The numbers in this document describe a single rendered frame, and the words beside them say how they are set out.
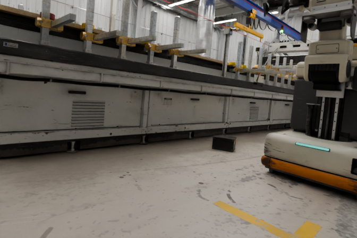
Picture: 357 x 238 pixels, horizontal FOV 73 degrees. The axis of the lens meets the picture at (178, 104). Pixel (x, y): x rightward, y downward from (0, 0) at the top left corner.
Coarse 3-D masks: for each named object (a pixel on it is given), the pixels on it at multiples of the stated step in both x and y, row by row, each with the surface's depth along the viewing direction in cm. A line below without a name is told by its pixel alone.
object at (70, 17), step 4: (64, 16) 120; (68, 16) 117; (72, 16) 116; (56, 20) 129; (60, 20) 125; (64, 20) 120; (68, 20) 118; (72, 20) 117; (52, 24) 134; (56, 24) 129; (60, 24) 128; (64, 24) 127
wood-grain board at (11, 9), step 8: (0, 8) 132; (8, 8) 135; (16, 8) 138; (24, 16) 144; (32, 16) 143; (72, 24) 160; (96, 32) 171; (104, 32) 175; (192, 56) 244; (200, 56) 251
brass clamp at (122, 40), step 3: (117, 39) 167; (120, 39) 165; (123, 39) 167; (126, 39) 169; (117, 42) 167; (120, 42) 167; (123, 42) 167; (126, 42) 169; (126, 45) 173; (129, 45) 172; (132, 45) 173
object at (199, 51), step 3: (180, 51) 203; (183, 51) 201; (186, 51) 198; (189, 51) 196; (192, 51) 193; (195, 51) 191; (198, 51) 189; (201, 51) 187; (204, 51) 185; (168, 54) 214; (180, 54) 205; (183, 54) 203; (186, 54) 202
